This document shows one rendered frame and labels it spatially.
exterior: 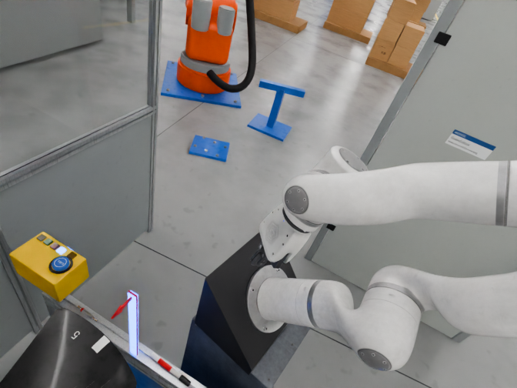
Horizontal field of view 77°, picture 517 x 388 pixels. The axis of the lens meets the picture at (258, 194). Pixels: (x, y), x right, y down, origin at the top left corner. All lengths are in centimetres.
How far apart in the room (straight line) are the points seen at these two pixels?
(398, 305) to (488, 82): 127
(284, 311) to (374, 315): 26
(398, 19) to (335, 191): 705
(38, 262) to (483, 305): 99
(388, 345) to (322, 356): 153
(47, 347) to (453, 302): 75
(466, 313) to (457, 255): 162
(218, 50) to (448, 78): 279
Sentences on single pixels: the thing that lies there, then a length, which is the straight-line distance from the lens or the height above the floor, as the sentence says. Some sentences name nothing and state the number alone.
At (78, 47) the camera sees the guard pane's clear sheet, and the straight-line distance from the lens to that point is 139.
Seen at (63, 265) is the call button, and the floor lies 108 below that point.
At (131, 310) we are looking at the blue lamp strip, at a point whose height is 112.
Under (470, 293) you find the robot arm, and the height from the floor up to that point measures 149.
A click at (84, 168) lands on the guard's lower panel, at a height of 86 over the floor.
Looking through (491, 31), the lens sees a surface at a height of 173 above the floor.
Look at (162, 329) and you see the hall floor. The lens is 207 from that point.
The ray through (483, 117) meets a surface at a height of 142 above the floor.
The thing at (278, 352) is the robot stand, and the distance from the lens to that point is 108.
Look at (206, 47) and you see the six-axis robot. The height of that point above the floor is 56.
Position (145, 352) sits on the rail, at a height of 86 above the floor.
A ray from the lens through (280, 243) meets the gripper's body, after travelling 65.
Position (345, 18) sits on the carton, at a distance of 926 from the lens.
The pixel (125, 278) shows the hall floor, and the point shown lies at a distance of 224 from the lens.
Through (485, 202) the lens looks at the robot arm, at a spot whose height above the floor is 168.
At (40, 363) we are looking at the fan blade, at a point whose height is 118.
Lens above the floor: 189
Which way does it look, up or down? 41 degrees down
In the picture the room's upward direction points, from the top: 19 degrees clockwise
